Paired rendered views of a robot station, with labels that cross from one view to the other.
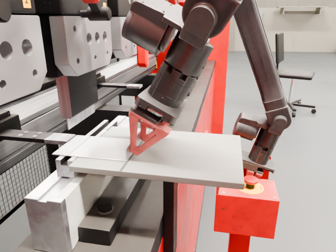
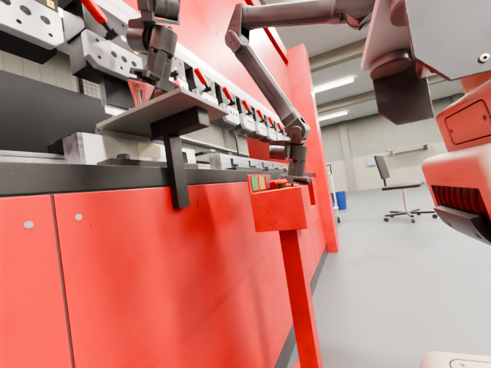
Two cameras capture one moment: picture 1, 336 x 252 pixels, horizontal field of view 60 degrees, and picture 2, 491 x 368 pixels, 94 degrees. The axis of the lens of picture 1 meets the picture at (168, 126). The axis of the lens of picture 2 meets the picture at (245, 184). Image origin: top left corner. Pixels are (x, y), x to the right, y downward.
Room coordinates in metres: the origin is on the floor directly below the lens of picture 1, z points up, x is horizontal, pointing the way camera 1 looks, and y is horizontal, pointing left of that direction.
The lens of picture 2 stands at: (-0.03, -0.30, 0.79)
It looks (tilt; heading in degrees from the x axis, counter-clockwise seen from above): 2 degrees up; 15
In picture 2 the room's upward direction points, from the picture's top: 9 degrees counter-clockwise
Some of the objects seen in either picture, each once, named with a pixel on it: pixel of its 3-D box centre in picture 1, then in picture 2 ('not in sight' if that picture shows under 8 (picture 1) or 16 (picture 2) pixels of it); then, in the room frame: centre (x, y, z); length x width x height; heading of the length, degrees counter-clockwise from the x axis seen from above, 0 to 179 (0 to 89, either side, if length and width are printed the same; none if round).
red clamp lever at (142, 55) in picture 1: (139, 43); (174, 85); (0.63, 0.06, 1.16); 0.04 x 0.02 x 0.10; 79
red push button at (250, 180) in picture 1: (250, 183); (281, 185); (0.69, -0.22, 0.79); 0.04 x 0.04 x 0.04
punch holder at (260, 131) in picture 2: not in sight; (255, 124); (1.45, -0.04, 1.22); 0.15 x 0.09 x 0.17; 169
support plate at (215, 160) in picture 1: (164, 151); (165, 119); (0.46, 0.01, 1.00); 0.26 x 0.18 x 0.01; 79
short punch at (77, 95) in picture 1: (79, 94); (120, 100); (0.49, 0.15, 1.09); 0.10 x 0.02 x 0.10; 169
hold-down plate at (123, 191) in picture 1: (125, 186); (158, 168); (0.52, 0.09, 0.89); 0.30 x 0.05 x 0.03; 169
